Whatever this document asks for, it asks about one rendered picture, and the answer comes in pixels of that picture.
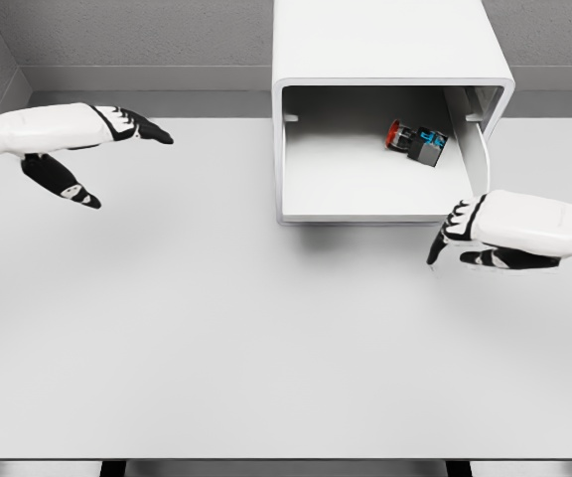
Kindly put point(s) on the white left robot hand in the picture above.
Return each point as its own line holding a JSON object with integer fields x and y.
{"x": 67, "y": 126}

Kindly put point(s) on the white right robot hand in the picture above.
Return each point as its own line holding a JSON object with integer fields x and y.
{"x": 524, "y": 223}

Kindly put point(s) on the white sliding cabinet drawer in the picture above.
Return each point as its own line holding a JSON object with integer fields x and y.
{"x": 355, "y": 184}

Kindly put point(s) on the white tabletop storage cabinet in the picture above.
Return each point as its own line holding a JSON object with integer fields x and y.
{"x": 380, "y": 45}

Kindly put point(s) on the black load switch red button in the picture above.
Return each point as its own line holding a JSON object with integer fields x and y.
{"x": 417, "y": 141}

